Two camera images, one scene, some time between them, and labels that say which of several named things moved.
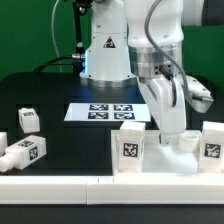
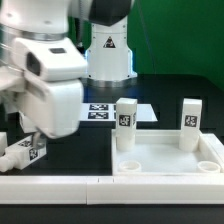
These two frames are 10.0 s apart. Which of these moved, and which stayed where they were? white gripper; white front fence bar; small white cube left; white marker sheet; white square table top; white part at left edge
Moved: white gripper
Stayed: small white cube left; white part at left edge; white front fence bar; white square table top; white marker sheet
